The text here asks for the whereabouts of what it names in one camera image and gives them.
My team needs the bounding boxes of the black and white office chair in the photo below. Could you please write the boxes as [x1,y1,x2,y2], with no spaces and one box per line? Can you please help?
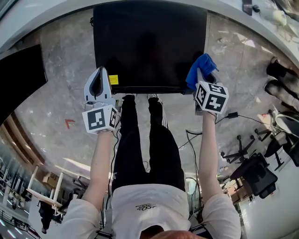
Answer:
[254,109,299,171]

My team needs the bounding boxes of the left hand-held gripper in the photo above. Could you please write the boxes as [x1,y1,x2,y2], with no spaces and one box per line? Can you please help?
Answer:
[81,66,121,135]

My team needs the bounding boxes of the person's white shirt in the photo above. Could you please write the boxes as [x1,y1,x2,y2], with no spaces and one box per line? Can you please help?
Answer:
[59,183,242,239]

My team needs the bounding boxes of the person's black trousers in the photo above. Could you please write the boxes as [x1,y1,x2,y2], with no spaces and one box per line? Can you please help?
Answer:
[111,94,186,194]

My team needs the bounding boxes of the person's left forearm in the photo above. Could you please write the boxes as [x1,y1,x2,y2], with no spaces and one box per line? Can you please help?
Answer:
[81,131,113,203]

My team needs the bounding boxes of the black flat device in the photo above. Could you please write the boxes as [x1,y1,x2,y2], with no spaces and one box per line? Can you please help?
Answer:
[241,0,254,16]

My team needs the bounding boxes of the black adapter cable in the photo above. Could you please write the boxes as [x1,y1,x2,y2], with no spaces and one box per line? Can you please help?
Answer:
[214,113,278,127]

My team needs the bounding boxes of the cardboard box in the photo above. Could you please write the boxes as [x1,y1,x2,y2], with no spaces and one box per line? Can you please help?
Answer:
[42,171,62,189]

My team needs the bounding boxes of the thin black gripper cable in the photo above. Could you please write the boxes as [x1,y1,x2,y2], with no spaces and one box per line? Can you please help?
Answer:
[108,118,122,187]

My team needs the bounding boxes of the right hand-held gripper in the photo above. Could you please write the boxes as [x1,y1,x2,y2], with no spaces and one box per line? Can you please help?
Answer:
[194,68,229,116]

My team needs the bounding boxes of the white plastic bag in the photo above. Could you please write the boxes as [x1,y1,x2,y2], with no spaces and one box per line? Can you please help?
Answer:
[271,9,288,27]

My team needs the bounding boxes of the stacked cardboard boxes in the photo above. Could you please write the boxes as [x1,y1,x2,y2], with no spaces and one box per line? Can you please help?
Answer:
[225,178,255,205]

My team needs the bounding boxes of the person's right forearm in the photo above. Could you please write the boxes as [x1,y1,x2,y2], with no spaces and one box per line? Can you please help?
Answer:
[199,111,227,212]

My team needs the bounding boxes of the blue cloth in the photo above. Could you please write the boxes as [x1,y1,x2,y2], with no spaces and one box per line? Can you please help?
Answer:
[185,53,220,91]

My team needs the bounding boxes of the black floor cable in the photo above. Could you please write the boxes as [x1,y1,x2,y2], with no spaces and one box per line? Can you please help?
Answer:
[178,129,204,222]

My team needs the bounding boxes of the black cabinet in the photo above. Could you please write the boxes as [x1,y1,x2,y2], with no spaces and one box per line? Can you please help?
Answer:
[0,44,49,126]

